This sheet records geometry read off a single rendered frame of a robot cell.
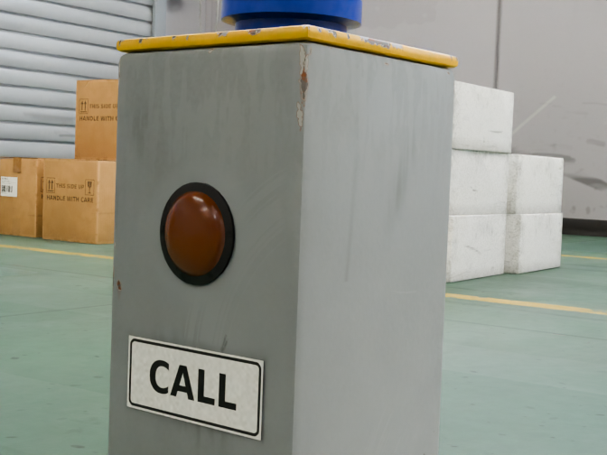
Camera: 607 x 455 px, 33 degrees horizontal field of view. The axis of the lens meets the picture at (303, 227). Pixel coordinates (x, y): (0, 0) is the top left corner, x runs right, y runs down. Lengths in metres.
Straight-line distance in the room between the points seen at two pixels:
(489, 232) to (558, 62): 2.95
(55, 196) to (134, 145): 3.61
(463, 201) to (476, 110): 0.26
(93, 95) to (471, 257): 1.70
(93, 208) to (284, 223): 3.49
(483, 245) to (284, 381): 2.75
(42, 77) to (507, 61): 2.65
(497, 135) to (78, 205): 1.57
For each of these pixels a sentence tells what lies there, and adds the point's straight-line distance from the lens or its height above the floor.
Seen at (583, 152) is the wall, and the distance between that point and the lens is 5.79.
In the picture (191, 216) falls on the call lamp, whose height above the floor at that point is 0.27.
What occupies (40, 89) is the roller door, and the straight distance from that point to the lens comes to 6.16.
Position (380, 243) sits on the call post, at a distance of 0.28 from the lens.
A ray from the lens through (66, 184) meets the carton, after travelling 3.85.
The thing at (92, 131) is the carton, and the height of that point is 0.41.
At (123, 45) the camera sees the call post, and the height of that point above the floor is 0.31.
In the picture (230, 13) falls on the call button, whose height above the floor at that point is 0.32.
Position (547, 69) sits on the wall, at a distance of 5.90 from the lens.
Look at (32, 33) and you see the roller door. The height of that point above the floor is 1.01.
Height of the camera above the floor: 0.28
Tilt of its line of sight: 3 degrees down
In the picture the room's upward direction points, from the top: 2 degrees clockwise
